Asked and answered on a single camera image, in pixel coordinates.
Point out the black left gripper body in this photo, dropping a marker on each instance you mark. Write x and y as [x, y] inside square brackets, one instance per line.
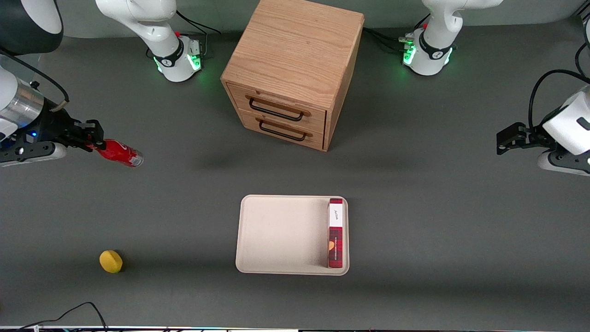
[530, 137]

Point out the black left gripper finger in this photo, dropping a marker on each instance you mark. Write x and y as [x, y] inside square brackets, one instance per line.
[512, 132]
[503, 148]

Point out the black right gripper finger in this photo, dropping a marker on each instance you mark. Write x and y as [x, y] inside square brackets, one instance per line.
[90, 129]
[87, 145]

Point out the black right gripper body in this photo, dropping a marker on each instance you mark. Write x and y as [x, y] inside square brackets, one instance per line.
[51, 126]

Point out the red coke bottle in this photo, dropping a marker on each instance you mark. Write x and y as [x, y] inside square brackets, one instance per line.
[120, 153]

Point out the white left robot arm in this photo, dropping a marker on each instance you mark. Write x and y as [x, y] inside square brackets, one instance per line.
[569, 122]

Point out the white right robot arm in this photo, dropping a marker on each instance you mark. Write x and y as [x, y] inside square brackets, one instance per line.
[23, 99]

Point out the beige rectangular tray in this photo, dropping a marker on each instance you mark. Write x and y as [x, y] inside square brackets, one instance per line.
[281, 235]

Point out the yellow lemon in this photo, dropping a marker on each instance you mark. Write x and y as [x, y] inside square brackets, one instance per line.
[110, 261]

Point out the red plaid carton box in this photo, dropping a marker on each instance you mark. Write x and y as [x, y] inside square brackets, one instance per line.
[336, 233]

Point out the light wooden drawer cabinet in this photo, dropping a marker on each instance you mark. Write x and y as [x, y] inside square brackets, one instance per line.
[295, 50]

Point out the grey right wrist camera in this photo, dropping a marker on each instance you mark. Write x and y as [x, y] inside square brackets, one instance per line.
[32, 153]

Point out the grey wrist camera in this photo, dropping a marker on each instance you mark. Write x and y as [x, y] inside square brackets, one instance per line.
[560, 162]
[32, 153]

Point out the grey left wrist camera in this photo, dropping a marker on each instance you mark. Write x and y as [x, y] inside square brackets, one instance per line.
[560, 162]

